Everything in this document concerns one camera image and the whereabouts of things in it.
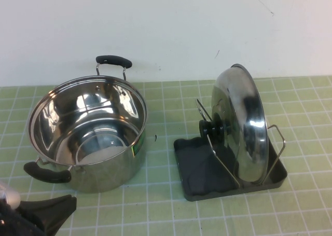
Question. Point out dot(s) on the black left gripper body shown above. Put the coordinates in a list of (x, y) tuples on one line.
[(28, 225)]

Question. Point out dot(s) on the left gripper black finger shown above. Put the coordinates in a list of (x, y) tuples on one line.
[(59, 215), (52, 202)]

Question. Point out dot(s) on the steel pot lid black knob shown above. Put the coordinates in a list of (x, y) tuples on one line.
[(249, 132)]

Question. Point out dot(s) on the green grid table mat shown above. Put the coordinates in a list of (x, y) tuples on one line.
[(160, 215)]

